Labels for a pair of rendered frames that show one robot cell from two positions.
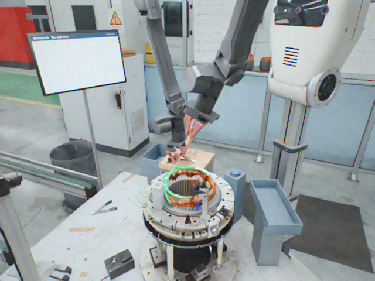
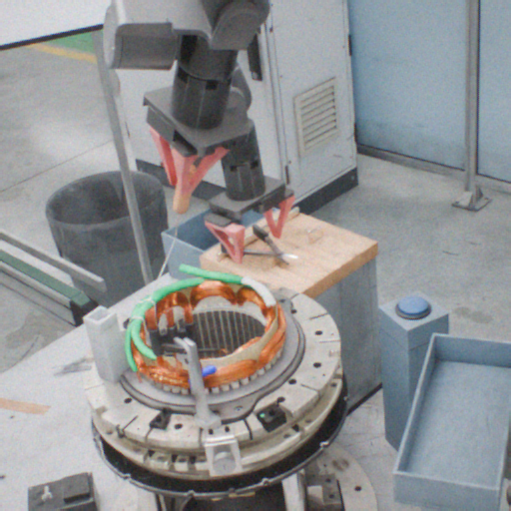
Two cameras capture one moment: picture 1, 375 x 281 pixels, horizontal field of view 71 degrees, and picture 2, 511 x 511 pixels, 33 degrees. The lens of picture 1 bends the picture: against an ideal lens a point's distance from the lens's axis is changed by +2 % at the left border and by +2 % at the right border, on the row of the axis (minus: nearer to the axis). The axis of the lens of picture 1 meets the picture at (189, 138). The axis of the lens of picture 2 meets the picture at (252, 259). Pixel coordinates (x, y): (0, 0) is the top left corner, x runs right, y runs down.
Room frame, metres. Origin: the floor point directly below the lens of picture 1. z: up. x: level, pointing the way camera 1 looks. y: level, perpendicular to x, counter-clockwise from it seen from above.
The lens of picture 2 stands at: (0.01, -0.42, 1.72)
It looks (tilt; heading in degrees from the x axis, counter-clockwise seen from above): 31 degrees down; 25
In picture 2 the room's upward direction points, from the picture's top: 8 degrees counter-clockwise
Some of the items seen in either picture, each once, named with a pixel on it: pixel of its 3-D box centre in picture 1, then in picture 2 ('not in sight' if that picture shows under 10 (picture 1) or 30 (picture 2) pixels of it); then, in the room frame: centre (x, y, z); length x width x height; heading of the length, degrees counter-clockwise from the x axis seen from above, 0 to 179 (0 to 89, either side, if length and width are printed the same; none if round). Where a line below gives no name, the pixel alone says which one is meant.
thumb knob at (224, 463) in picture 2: (215, 232); (224, 463); (0.59, -0.08, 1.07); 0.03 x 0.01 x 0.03; 117
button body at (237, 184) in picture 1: (232, 196); (414, 380); (0.97, -0.20, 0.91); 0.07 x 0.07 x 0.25; 47
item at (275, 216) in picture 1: (268, 229); (460, 491); (0.75, -0.30, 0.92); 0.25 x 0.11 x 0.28; 1
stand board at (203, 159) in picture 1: (187, 160); (288, 255); (1.04, 0.01, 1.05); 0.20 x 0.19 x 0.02; 65
